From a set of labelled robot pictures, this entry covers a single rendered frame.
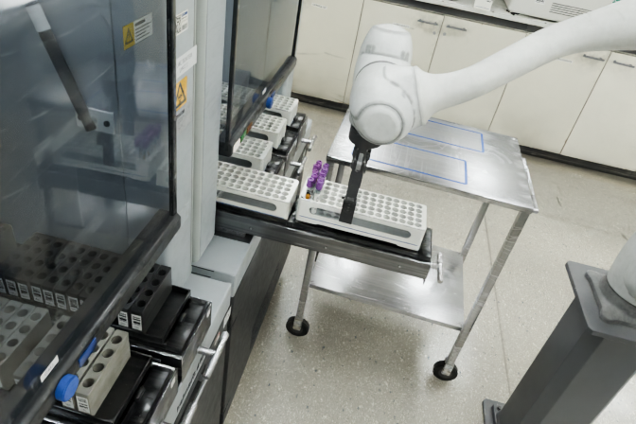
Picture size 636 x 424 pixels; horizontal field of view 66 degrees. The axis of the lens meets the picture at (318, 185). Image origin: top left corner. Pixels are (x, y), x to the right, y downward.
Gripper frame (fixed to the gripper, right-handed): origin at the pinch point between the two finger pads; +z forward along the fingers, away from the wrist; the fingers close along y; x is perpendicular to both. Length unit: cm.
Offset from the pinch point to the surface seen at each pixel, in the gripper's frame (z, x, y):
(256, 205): 6.8, 22.0, -1.7
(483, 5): -5, -49, 225
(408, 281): 60, -28, 44
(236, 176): 1.6, 28.4, 0.9
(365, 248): 7.2, -6.1, -6.7
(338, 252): 10.4, -0.1, -6.7
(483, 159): 6, -38, 48
